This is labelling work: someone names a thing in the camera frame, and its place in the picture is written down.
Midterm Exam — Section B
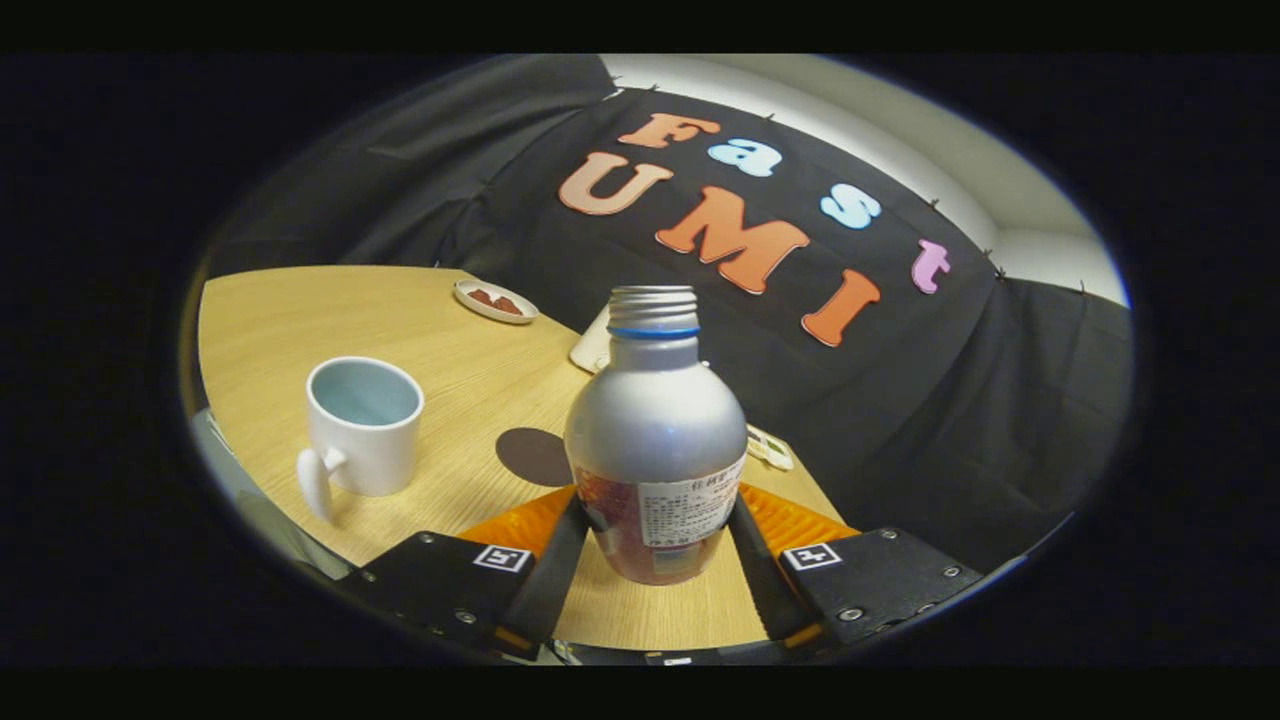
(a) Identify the black backdrop cloth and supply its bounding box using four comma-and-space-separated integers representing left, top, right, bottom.
205, 55, 1136, 576

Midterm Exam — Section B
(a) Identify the white cup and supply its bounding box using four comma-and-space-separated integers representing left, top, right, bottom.
296, 356, 426, 525

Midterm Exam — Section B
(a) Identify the white oval plate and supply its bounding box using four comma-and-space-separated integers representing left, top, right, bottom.
453, 279, 540, 325

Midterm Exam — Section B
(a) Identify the dark brown round coaster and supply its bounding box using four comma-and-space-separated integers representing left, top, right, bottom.
495, 427, 574, 488

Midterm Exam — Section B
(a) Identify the white toaster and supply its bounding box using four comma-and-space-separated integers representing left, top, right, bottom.
569, 305, 613, 374

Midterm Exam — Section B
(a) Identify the wooden table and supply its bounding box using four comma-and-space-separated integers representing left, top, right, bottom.
198, 264, 846, 651

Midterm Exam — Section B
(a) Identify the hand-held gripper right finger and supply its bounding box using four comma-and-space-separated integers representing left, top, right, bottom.
728, 484, 986, 651

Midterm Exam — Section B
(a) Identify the silver juice bottle red label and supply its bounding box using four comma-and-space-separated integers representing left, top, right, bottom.
563, 285, 749, 587

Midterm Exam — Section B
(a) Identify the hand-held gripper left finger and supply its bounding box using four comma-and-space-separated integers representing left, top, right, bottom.
340, 484, 591, 661

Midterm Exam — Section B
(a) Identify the white divided tray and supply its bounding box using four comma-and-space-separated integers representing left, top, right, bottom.
745, 424, 795, 472

